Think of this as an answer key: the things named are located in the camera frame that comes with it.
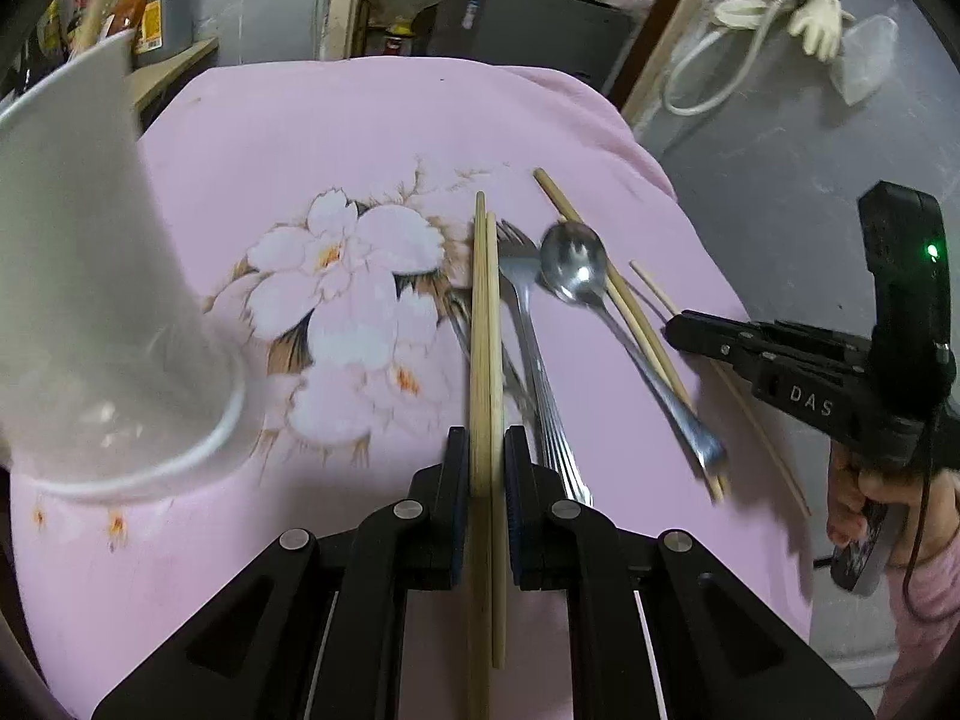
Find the white plastic utensil holder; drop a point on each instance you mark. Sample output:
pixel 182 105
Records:
pixel 114 386

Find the steel fork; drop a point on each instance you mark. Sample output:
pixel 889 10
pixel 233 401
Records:
pixel 519 260

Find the pink floral table cloth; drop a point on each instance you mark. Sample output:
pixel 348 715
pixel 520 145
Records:
pixel 322 211

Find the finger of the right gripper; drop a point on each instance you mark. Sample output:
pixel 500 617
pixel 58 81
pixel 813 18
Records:
pixel 737 342

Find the dark grey cabinet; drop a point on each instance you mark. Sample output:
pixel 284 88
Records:
pixel 578 37

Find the hanging mesh bag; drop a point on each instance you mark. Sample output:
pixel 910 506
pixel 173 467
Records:
pixel 865 58

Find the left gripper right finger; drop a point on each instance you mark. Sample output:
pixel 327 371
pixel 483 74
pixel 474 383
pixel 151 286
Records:
pixel 658 627

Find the person's right hand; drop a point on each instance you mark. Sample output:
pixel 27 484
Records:
pixel 850 489

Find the large steel spoon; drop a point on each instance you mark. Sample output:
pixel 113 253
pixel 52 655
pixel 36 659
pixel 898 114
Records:
pixel 573 265

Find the wooden door frame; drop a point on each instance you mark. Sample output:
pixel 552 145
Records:
pixel 635 91

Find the white rubber gloves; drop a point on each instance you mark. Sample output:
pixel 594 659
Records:
pixel 818 24

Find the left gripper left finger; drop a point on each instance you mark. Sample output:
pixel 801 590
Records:
pixel 313 627

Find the orange spice bag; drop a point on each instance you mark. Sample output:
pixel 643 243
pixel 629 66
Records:
pixel 124 15

